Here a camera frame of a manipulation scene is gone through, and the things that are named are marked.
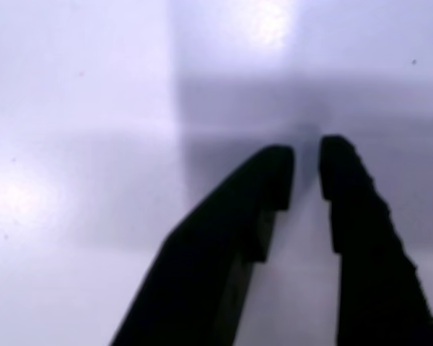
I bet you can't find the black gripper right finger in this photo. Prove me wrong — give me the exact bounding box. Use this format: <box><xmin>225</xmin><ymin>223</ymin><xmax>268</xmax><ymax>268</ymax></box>
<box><xmin>318</xmin><ymin>134</ymin><xmax>433</xmax><ymax>346</ymax></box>

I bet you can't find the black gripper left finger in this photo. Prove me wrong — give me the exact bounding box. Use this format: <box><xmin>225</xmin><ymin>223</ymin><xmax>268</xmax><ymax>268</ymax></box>
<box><xmin>108</xmin><ymin>143</ymin><xmax>296</xmax><ymax>346</ymax></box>

